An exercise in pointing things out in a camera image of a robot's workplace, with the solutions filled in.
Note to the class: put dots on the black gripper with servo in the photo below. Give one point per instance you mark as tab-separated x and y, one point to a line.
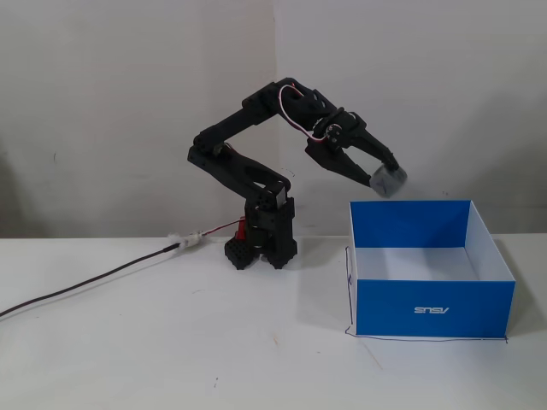
351	133

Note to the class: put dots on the gray block with X mark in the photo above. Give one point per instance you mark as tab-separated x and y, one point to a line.
389	181

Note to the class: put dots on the black robot arm with base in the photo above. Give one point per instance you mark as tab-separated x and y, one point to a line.
239	166

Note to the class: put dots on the blue and white cardboard box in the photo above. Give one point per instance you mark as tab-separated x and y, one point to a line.
433	309

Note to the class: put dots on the red table clamp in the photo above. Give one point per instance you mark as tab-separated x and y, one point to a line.
241	230

